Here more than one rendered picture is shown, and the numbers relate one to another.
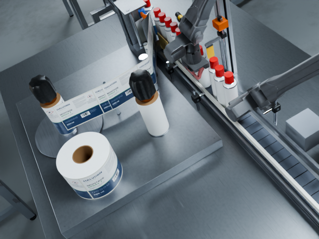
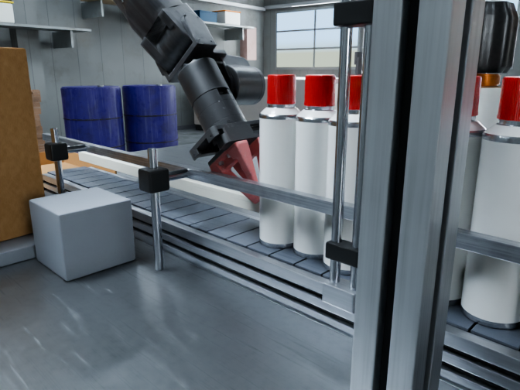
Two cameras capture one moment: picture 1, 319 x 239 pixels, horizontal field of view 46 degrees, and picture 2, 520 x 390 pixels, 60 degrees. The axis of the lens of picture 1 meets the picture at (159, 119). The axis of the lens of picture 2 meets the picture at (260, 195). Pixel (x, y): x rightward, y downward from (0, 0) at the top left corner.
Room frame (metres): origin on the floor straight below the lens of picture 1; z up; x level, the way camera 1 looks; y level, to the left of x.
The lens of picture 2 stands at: (1.38, -0.60, 1.09)
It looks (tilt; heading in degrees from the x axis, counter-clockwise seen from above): 15 degrees down; 147
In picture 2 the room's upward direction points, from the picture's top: straight up
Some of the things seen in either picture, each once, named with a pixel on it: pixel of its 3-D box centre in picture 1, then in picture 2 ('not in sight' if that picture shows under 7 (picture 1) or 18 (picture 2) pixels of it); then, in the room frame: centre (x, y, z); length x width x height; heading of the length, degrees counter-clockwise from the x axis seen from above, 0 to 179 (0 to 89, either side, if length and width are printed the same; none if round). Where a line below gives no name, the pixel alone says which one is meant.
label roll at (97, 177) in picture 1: (90, 165); not in sight; (0.88, 0.30, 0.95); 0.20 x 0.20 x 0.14
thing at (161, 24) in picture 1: (166, 32); not in sight; (1.45, -0.17, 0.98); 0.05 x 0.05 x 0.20
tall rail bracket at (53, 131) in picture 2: not in sight; (71, 172); (0.54, -0.45, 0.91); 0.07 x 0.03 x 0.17; 103
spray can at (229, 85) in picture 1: (230, 94); (280, 162); (0.94, -0.28, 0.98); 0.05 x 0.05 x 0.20
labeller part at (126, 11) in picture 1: (129, 3); not in sight; (1.52, -0.05, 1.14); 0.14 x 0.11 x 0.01; 13
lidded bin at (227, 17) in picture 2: not in sight; (226, 18); (-6.66, 3.90, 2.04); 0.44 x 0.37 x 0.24; 108
